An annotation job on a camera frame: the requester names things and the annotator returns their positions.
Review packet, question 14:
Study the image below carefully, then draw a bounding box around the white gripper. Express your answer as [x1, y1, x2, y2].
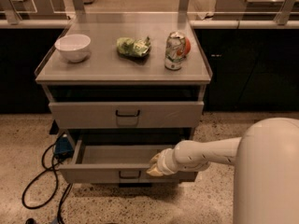
[147, 148, 178, 177]

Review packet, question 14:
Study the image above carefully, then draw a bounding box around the grey drawer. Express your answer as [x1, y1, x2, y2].
[50, 102, 204, 129]
[60, 138, 197, 184]

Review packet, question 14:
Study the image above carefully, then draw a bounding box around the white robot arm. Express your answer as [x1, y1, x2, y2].
[148, 118, 299, 224]

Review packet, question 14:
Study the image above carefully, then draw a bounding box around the grey top drawer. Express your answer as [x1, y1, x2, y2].
[50, 102, 204, 129]

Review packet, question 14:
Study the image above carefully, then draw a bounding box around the grey drawer cabinet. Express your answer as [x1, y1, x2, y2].
[34, 12, 213, 189]

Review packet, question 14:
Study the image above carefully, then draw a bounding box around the blue power box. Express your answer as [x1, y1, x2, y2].
[54, 134, 74, 160]

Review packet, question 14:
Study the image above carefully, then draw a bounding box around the green crumpled chip bag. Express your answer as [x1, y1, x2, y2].
[117, 36, 151, 58]

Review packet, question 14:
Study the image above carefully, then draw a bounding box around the orange fruit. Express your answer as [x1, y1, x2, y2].
[184, 37, 191, 56]

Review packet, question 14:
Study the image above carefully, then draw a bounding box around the white bowl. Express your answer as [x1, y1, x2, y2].
[54, 34, 91, 63]

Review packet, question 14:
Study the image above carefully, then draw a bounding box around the grey background counter right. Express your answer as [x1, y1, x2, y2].
[213, 0, 285, 21]

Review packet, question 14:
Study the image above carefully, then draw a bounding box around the grey background table left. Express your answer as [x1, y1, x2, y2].
[10, 0, 67, 20]

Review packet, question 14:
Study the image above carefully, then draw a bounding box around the black floor cable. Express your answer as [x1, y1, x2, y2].
[21, 142, 74, 224]

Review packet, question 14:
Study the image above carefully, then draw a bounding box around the white horizontal rail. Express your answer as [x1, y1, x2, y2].
[0, 20, 299, 30]

